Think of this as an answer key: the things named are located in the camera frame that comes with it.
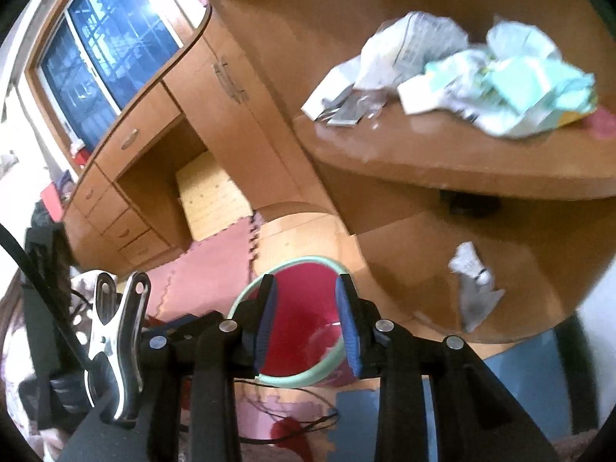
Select polka dot cloth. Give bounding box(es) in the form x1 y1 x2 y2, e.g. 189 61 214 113
72 274 104 347

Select yellow dotted mat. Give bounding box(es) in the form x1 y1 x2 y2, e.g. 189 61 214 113
174 151 257 242

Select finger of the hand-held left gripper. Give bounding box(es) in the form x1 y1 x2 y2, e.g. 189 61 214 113
144 314 225 347

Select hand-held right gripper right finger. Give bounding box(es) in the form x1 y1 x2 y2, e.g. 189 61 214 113
336 273 561 462

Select thick black cable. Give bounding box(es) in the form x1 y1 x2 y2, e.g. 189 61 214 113
0 225 94 371

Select wooden cabinet with doors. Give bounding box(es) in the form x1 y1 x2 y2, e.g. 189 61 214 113
164 7 357 232

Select wooden drawer desk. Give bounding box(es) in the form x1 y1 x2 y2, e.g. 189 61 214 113
62 5 213 277

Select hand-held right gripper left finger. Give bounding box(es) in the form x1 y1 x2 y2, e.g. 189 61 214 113
62 273 278 462

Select grey white crumpled wrapper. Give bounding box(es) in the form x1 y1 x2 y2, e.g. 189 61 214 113
447 241 507 334

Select blue foam floor mat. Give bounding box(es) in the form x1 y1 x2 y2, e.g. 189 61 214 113
332 346 578 462

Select mint printed plastic package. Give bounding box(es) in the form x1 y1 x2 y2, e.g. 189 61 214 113
398 49 598 139

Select metal spring clamp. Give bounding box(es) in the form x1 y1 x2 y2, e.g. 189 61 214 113
84 271 151 427

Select red bin with green rim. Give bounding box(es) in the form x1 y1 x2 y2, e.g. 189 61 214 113
226 256 359 388

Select thin black wire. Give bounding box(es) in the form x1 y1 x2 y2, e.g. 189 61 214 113
233 378 340 446

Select grey flat packet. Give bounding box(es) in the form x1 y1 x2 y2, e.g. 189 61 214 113
326 97 367 127

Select window with wooden frame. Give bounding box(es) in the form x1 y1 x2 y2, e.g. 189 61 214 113
29 0 198 152

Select red book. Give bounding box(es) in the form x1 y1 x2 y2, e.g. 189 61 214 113
41 180 68 222

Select small red object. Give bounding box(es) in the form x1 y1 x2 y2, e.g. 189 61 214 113
269 416 309 441

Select pink foam floor mat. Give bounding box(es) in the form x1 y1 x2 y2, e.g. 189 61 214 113
144 212 266 323

